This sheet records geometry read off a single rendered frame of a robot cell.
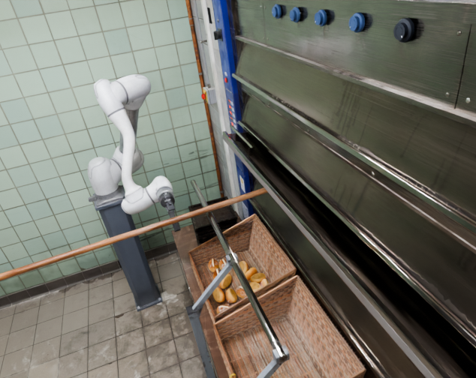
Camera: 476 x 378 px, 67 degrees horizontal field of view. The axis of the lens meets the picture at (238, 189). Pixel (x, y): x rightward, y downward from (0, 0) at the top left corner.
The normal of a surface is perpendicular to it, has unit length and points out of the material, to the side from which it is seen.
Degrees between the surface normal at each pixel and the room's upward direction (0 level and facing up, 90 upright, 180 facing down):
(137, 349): 0
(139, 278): 90
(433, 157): 70
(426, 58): 90
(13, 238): 90
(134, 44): 90
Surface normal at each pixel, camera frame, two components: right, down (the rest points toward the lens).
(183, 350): -0.12, -0.84
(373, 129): -0.92, -0.03
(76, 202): 0.33, 0.47
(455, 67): -0.93, 0.30
